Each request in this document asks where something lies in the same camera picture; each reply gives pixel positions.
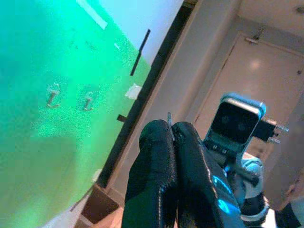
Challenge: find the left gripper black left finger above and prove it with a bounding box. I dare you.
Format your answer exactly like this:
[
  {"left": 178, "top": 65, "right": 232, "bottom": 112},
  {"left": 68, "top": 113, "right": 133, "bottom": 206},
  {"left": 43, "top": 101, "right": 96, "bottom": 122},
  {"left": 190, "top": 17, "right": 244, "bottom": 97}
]
[{"left": 121, "top": 119, "right": 178, "bottom": 228}]

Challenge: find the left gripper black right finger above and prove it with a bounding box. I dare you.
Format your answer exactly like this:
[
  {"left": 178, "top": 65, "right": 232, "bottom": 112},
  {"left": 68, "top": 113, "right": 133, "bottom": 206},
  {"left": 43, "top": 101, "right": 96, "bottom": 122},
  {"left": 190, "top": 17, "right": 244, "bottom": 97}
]
[{"left": 172, "top": 121, "right": 242, "bottom": 228}]

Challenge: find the white door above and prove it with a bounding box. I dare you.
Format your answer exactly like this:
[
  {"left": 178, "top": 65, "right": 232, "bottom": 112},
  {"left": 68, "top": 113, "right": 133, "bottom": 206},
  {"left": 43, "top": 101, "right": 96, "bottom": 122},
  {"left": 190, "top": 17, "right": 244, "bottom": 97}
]
[{"left": 185, "top": 30, "right": 304, "bottom": 167}]

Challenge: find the brown wooden block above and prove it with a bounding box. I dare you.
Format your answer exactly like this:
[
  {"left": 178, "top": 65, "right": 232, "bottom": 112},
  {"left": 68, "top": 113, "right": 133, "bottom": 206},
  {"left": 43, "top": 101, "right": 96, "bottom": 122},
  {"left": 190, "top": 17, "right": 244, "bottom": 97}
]
[{"left": 80, "top": 184, "right": 119, "bottom": 225}]

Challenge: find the black tape strip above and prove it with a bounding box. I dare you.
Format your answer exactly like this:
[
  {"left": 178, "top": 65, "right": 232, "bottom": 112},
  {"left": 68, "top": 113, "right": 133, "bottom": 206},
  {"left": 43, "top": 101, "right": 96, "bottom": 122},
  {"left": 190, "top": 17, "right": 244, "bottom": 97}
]
[{"left": 130, "top": 28, "right": 151, "bottom": 76}]

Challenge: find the long white tape strip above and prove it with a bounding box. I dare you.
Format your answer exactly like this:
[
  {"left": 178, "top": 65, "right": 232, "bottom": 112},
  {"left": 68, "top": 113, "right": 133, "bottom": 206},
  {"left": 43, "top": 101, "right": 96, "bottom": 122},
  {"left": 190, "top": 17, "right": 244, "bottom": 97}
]
[{"left": 76, "top": 0, "right": 108, "bottom": 30}]

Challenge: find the black door frame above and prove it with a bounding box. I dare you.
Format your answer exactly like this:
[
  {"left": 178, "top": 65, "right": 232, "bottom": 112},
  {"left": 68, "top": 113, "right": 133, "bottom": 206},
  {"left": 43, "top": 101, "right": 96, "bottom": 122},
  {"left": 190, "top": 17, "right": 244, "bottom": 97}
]
[{"left": 98, "top": 0, "right": 199, "bottom": 190}]

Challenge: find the metal wall hook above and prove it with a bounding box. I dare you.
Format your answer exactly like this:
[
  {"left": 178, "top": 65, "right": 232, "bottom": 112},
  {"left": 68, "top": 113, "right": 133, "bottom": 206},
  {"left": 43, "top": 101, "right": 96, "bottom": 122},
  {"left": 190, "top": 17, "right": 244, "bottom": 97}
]
[
  {"left": 82, "top": 91, "right": 95, "bottom": 112},
  {"left": 46, "top": 83, "right": 61, "bottom": 109}
]

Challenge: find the green wall sheet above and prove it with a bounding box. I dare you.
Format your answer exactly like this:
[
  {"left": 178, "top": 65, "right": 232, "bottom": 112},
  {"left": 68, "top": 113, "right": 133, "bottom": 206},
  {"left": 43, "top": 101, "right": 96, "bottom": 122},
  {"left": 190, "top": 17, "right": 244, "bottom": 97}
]
[{"left": 0, "top": 0, "right": 152, "bottom": 228}]

